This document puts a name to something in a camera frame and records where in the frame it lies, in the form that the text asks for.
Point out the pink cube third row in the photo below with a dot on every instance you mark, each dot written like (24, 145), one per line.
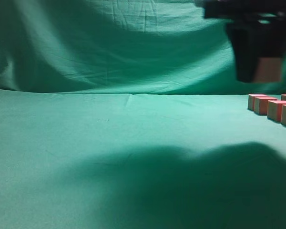
(274, 109)

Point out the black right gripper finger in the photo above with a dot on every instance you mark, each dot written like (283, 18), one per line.
(242, 39)
(272, 40)

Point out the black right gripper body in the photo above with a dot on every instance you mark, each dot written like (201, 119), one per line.
(273, 11)

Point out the pink cube second row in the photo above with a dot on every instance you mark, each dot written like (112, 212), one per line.
(261, 104)

